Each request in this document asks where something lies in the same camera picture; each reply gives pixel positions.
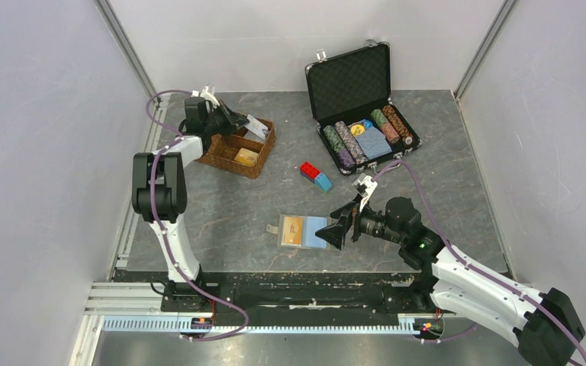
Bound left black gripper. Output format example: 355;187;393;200
203;101;250;138

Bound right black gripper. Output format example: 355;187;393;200
314;193;404;250

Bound gold credit card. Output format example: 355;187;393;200
281;216;304;247

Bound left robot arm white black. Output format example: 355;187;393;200
131;96;249;311

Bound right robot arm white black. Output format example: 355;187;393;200
315;197;586;365

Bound gold cards in basket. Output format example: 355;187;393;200
233;148;259;167

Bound blue playing card deck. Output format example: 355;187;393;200
355;127;392;160

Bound brown wicker divided basket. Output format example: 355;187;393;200
196;118;276;179

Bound blue toy brick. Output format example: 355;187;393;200
314;172;333;192

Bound red toy brick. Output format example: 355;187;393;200
299;162;320;182

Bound purple poker chip row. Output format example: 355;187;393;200
333;121;368;165

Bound green poker chip row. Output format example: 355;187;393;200
323;125;355;169

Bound yellow dealer button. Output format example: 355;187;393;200
349;123;366;136

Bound green pink chip row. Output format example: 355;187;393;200
370;109;400;144

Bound brown poker chip row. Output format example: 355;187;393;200
382;104;414;146

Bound black poker chip case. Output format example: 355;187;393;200
304;40;422;176

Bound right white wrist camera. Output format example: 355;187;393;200
353;173;378;213

